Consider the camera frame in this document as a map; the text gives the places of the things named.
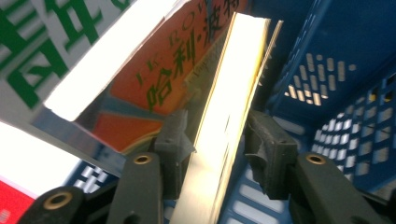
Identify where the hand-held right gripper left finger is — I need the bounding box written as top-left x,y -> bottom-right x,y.
106,108 -> 197,224

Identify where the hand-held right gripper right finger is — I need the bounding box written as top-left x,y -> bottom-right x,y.
244,108 -> 386,224

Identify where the red and blue paperback book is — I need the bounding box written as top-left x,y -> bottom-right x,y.
76,0 -> 250,156

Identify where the book with cream pages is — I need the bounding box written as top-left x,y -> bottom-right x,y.
170,11 -> 284,224

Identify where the blue plastic file rack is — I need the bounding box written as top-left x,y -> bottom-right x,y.
64,0 -> 396,224

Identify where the large white book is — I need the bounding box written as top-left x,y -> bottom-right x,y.
0,0 -> 191,179

